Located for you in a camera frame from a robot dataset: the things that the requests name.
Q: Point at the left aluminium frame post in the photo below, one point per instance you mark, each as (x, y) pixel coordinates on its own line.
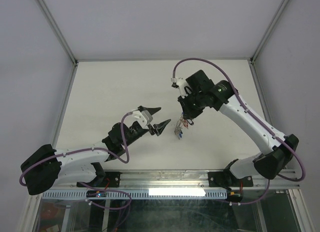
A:
(56, 30)

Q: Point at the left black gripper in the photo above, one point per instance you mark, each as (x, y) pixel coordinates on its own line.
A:
(157, 127)

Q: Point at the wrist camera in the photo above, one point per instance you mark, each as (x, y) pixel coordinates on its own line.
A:
(144, 118)
(182, 85)

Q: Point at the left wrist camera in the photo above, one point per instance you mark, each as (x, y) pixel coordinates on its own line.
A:
(144, 118)

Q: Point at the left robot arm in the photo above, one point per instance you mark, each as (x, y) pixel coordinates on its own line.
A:
(48, 167)

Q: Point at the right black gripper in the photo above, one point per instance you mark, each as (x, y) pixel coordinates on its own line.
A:
(187, 113)

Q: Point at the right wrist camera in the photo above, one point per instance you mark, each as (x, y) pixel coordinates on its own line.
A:
(182, 85)

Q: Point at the aluminium frame post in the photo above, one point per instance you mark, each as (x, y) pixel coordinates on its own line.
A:
(56, 30)
(269, 30)

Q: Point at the white slotted cable duct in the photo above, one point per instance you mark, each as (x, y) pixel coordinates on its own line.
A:
(153, 193)

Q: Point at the red tagged key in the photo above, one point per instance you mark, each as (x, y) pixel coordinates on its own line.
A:
(185, 123)

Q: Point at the keyring with yellow handle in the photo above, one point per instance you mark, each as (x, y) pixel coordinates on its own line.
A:
(179, 126)

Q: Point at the right aluminium frame post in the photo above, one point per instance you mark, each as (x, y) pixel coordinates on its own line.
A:
(269, 30)

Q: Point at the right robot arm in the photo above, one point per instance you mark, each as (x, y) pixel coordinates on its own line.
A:
(275, 148)

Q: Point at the aluminium mounting rail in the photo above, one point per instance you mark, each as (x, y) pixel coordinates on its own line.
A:
(144, 179)

